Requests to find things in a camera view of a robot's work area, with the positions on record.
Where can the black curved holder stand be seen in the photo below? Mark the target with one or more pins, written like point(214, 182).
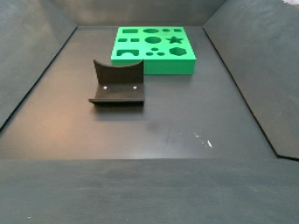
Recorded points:
point(119, 78)

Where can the green shape sorter block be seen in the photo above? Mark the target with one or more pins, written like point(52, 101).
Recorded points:
point(160, 46)

